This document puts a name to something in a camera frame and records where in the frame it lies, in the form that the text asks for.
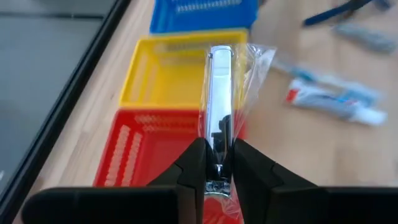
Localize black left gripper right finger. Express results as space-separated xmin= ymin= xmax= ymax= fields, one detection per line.
xmin=231 ymin=138 xmax=398 ymax=224

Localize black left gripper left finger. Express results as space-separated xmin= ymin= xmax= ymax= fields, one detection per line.
xmin=21 ymin=138 xmax=207 ymax=224

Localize toothpaste tube with red end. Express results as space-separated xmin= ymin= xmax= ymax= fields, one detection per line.
xmin=285 ymin=78 xmax=389 ymax=127

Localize nail clipper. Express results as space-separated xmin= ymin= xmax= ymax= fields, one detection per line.
xmin=198 ymin=42 xmax=277 ymax=223

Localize toothbrush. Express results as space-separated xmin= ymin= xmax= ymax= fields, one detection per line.
xmin=270 ymin=58 xmax=383 ymax=106

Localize grey-blue printed toothpaste tube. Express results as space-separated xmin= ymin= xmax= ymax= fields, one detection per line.
xmin=332 ymin=23 xmax=398 ymax=54

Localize blue handled disposable razor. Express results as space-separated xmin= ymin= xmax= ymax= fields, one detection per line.
xmin=303 ymin=0 xmax=392 ymax=27

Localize red plastic basket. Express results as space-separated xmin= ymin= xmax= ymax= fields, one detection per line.
xmin=93 ymin=107 xmax=248 ymax=224

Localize yellow plastic basket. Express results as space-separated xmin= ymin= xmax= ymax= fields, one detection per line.
xmin=119 ymin=28 xmax=249 ymax=111

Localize blue plastic basket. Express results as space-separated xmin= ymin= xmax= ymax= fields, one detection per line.
xmin=149 ymin=0 xmax=259 ymax=34

